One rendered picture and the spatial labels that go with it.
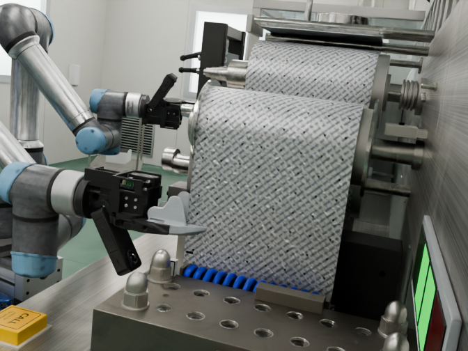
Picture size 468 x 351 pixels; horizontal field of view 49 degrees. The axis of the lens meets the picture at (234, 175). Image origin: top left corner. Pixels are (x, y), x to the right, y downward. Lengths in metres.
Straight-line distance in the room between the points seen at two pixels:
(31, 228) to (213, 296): 0.35
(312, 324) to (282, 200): 0.18
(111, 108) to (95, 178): 0.73
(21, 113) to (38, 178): 0.78
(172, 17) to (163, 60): 0.56
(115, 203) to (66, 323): 0.23
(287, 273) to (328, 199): 0.13
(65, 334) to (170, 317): 0.27
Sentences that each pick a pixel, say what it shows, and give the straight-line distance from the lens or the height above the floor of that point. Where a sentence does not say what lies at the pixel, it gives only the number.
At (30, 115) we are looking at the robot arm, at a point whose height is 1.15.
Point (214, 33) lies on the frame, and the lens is 1.13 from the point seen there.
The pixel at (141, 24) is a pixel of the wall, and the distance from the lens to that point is 7.12.
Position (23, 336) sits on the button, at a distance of 0.87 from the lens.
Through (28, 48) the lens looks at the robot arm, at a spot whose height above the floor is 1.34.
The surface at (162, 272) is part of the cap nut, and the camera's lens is 0.76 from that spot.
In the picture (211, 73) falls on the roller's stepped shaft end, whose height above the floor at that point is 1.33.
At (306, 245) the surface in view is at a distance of 0.77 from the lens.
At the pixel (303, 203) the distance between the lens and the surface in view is 0.75.
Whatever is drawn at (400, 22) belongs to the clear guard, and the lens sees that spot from 1.78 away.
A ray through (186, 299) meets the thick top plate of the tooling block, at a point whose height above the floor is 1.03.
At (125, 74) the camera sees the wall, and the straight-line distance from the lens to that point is 7.18.
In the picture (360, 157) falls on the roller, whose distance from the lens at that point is 0.74.
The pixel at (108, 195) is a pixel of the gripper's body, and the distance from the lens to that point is 0.85.
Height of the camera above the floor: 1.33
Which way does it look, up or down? 11 degrees down
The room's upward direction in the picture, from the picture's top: 7 degrees clockwise
